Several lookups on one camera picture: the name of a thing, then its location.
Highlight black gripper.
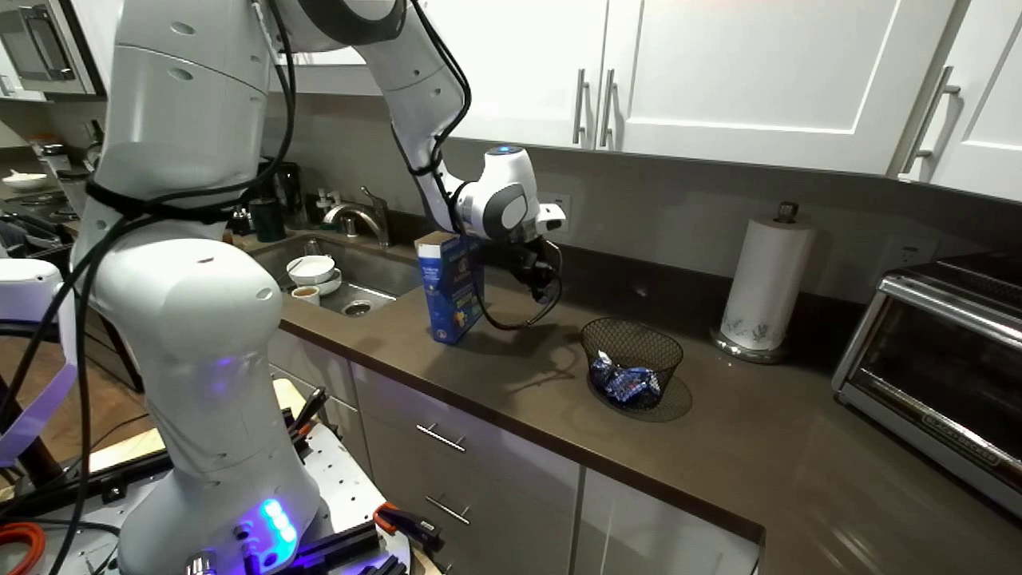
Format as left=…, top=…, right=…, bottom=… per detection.
left=499, top=234, right=566, bottom=303

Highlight blue Annie's snack box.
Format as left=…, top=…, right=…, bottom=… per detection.
left=411, top=234, right=492, bottom=347

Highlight blue snack pack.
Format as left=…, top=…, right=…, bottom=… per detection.
left=601, top=362, right=666, bottom=409

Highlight steel kitchen sink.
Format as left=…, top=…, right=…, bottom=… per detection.
left=253, top=231, right=423, bottom=320

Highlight chrome faucet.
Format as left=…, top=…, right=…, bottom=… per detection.
left=305, top=188, right=389, bottom=249

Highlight gray drawer cabinet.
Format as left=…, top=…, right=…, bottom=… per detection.
left=349, top=365, right=584, bottom=575

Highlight white upper cabinet door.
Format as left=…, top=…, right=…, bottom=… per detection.
left=917, top=0, right=1022, bottom=205
left=419, top=0, right=618, bottom=154
left=602, top=0, right=967, bottom=182

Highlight white bowl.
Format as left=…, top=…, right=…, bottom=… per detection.
left=280, top=251, right=349, bottom=303

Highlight white paper towel roll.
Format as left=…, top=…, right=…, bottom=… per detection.
left=711, top=198, right=816, bottom=365

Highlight gray lower cabinet door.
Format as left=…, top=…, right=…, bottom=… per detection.
left=570, top=463, right=765, bottom=575
left=266, top=325, right=369, bottom=472

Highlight black markers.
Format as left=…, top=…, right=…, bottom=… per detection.
left=283, top=388, right=332, bottom=442

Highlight black cup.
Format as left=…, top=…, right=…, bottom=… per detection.
left=248, top=198, right=287, bottom=246

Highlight metal robot mounting table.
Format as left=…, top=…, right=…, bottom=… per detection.
left=0, top=376, right=443, bottom=575

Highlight silver toaster oven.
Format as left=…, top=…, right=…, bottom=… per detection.
left=830, top=249, right=1022, bottom=522

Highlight microwave oven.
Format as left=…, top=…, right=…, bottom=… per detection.
left=0, top=0, right=106, bottom=106

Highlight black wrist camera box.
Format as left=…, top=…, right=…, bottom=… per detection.
left=480, top=234, right=522, bottom=270

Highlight silver cabinet handle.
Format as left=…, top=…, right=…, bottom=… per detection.
left=597, top=66, right=627, bottom=154
left=568, top=66, right=597, bottom=150
left=900, top=64, right=967, bottom=185

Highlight orange handled pliers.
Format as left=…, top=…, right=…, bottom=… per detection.
left=369, top=503, right=447, bottom=557

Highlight purple strap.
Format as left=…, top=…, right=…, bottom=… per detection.
left=0, top=317, right=87, bottom=472

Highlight orange cable loop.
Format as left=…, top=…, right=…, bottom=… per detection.
left=0, top=518, right=52, bottom=575

